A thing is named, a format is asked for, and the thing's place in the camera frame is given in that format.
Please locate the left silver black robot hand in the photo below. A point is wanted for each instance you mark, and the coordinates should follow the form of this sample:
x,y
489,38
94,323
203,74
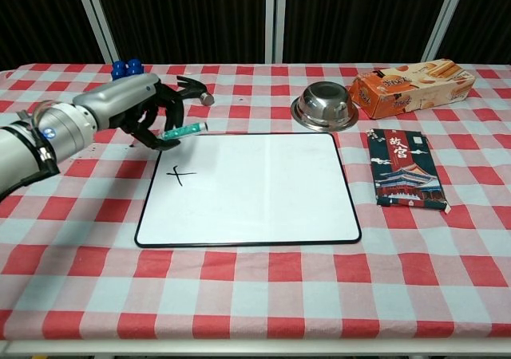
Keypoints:
x,y
120,99

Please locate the green white marker pen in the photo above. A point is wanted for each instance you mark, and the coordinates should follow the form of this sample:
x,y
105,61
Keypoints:
x,y
184,131

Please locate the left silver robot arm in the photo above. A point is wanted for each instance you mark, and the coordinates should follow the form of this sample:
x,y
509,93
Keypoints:
x,y
48,135

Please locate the blue toy building block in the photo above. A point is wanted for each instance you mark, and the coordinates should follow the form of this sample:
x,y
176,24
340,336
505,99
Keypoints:
x,y
127,68

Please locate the red black claw hammer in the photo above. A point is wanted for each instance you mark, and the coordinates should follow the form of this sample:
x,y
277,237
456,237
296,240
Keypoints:
x,y
195,87

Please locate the stainless steel bowl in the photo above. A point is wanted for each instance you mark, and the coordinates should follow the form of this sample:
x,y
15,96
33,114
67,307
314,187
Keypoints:
x,y
324,105

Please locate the red white checkered tablecloth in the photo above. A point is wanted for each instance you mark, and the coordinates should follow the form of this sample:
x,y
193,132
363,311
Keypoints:
x,y
255,287

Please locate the orange biscuit box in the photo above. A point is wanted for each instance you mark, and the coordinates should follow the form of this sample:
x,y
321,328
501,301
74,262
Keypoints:
x,y
411,87

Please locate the dark blue palace print packet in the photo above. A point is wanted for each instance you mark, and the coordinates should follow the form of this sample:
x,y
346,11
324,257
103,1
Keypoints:
x,y
407,171

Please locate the white metal frame post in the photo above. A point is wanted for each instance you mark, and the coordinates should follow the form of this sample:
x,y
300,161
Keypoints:
x,y
275,20
100,20
441,20

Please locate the white dry-erase board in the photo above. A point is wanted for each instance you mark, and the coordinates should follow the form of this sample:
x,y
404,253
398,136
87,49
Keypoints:
x,y
255,191

